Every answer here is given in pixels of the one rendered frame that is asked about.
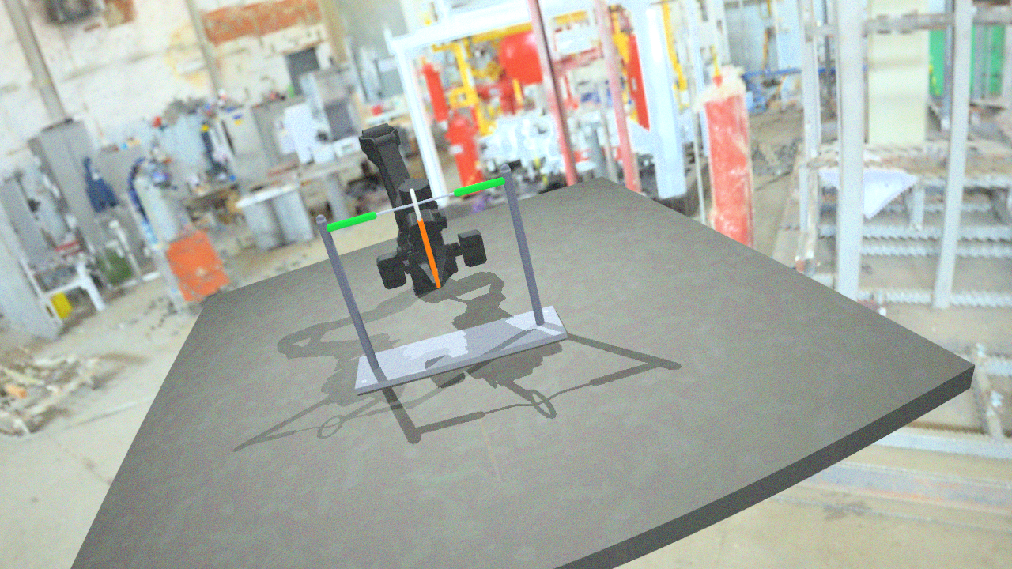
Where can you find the orange handle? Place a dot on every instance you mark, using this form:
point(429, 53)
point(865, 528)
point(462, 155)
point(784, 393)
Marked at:
point(425, 238)

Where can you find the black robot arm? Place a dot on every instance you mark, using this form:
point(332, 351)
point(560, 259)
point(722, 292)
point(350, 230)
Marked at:
point(380, 144)

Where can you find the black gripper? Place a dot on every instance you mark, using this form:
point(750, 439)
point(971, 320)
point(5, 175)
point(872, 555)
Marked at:
point(391, 269)

